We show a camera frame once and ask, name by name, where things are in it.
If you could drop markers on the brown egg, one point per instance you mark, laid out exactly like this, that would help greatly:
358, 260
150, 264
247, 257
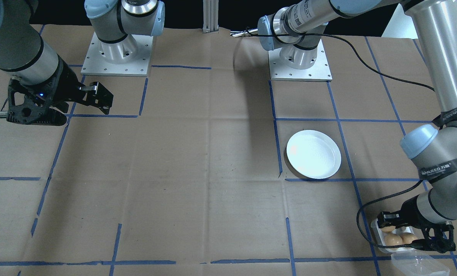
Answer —
393, 240
408, 238
388, 229

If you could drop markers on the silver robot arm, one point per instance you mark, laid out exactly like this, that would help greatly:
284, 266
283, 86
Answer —
443, 57
21, 42

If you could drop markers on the clear plastic egg carton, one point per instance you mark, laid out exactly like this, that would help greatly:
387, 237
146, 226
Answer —
420, 264

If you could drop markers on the white round plate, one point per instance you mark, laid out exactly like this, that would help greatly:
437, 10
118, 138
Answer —
312, 153

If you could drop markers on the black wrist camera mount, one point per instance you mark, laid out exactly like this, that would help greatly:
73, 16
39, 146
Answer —
439, 247
50, 118

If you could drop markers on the white square base plate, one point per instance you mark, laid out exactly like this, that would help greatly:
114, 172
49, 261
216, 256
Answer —
316, 74
136, 69

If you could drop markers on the aluminium frame post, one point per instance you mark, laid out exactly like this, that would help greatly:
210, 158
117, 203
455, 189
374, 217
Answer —
211, 15

